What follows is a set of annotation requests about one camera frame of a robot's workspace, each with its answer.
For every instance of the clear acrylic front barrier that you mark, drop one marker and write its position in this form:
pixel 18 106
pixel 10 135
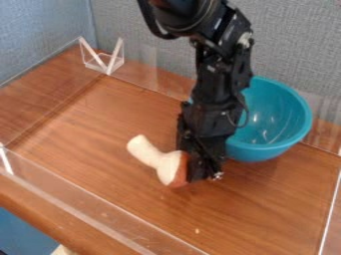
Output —
pixel 39 187

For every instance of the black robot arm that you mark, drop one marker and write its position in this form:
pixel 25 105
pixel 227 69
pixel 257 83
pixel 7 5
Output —
pixel 220 33

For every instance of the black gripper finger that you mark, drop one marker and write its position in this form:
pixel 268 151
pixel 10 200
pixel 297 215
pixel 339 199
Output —
pixel 207 156

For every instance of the clear acrylic barrier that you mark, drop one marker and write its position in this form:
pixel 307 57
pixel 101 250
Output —
pixel 176 86
pixel 39 187

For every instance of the clear acrylic corner bracket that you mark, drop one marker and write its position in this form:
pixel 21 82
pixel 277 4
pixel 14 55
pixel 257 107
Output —
pixel 105 63

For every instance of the clear acrylic back barrier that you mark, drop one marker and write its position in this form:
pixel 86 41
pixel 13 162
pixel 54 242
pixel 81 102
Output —
pixel 176 86

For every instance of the blue plastic bowl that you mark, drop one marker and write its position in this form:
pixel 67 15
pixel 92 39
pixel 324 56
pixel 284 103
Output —
pixel 279 122

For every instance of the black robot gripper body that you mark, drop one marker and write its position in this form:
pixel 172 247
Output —
pixel 212 120

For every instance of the brown and white toy mushroom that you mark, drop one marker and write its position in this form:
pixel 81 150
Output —
pixel 170 164

